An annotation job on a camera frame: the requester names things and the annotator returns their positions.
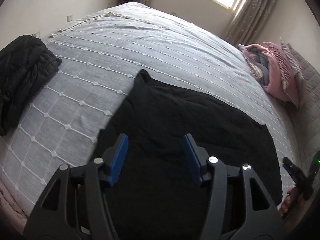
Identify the pink floral bed sheet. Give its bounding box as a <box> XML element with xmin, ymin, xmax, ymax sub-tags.
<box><xmin>0</xmin><ymin>177</ymin><xmax>28</xmax><ymax>228</ymax></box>

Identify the person's right hand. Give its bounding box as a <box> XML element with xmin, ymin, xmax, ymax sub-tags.
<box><xmin>279</xmin><ymin>189</ymin><xmax>299</xmax><ymax>218</ymax></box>

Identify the grey quilted bed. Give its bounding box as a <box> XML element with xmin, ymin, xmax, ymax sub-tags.
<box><xmin>0</xmin><ymin>2</ymin><xmax>298</xmax><ymax>215</ymax></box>

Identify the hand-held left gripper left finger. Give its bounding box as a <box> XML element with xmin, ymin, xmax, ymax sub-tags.
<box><xmin>24</xmin><ymin>133</ymin><xmax>130</xmax><ymax>240</ymax></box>

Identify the grey padded headboard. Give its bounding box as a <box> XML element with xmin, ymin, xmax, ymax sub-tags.
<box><xmin>287</xmin><ymin>44</ymin><xmax>320</xmax><ymax>135</ymax></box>

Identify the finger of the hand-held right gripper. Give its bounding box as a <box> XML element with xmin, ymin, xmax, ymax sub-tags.
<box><xmin>282</xmin><ymin>156</ymin><xmax>302</xmax><ymax>180</ymax></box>

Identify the pink velvet pillow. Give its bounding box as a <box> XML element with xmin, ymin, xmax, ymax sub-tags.
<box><xmin>261</xmin><ymin>41</ymin><xmax>300</xmax><ymax>109</ymax></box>

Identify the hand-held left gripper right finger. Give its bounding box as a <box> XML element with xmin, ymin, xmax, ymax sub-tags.
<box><xmin>182</xmin><ymin>133</ymin><xmax>288</xmax><ymax>240</ymax></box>

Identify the black coat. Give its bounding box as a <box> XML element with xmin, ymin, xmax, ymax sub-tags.
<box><xmin>99</xmin><ymin>69</ymin><xmax>283</xmax><ymax>240</ymax></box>

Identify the black puffer jacket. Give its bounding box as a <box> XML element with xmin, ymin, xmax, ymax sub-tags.
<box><xmin>0</xmin><ymin>35</ymin><xmax>62</xmax><ymax>137</ymax></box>

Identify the pink and grey pillow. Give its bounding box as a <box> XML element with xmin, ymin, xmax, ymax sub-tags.
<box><xmin>279</xmin><ymin>37</ymin><xmax>304</xmax><ymax>98</ymax></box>

